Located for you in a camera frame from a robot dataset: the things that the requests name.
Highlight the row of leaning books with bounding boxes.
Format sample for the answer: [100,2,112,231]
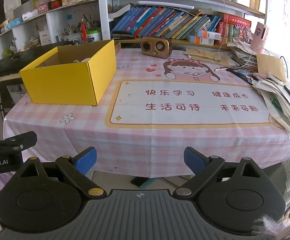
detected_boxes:
[111,5,221,40]

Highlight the orange white medicine boxes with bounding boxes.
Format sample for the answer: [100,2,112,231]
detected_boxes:
[188,30,221,46]

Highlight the white bookshelf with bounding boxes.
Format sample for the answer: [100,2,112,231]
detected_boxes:
[0,0,267,59]

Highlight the green lid white tub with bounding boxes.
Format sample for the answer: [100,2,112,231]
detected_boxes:
[86,29,102,42]

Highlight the brown kraft envelope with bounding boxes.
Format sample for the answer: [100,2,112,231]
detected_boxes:
[256,54,286,82]

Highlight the messy paper stack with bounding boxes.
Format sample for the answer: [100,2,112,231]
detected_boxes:
[228,41,290,139]

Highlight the flat cardboard pieces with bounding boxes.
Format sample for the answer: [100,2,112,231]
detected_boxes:
[185,48,238,67]

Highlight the yellow cardboard box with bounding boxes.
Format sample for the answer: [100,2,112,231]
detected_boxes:
[19,40,117,106]

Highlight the brown retro radio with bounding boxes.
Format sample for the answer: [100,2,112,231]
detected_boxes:
[140,36,172,59]

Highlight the black piano keyboard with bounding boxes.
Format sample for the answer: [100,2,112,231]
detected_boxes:
[0,42,67,87]

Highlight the pink cartoon desk mat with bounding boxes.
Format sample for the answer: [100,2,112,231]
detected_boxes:
[3,49,290,178]

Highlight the red bottle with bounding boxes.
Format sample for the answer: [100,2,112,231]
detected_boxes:
[80,19,87,42]

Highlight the white charging cable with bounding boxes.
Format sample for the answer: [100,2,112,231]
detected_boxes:
[213,0,263,55]

